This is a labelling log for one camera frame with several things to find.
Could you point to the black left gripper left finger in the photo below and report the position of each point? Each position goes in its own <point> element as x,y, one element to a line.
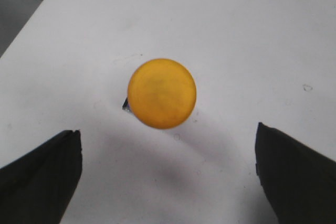
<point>38,187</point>

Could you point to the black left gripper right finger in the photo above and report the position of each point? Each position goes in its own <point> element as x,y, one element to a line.
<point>298,182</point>

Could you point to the yellow mushroom push button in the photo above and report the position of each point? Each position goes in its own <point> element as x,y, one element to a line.
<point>161,93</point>

